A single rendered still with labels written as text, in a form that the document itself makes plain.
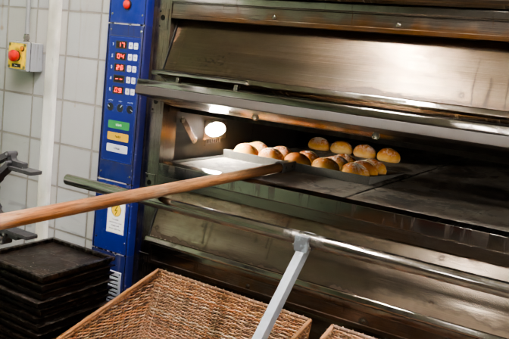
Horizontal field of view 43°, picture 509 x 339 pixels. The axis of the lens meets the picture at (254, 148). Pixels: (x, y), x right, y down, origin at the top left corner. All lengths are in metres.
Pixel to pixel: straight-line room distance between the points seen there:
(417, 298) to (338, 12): 0.76
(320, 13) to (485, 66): 0.45
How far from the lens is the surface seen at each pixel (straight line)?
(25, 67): 2.38
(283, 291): 1.36
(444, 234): 1.68
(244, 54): 1.89
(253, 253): 1.90
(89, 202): 1.41
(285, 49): 1.83
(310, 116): 1.61
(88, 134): 2.27
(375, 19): 1.72
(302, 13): 1.81
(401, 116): 1.53
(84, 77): 2.28
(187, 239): 2.02
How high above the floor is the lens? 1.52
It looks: 8 degrees down
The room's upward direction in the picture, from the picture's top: 6 degrees clockwise
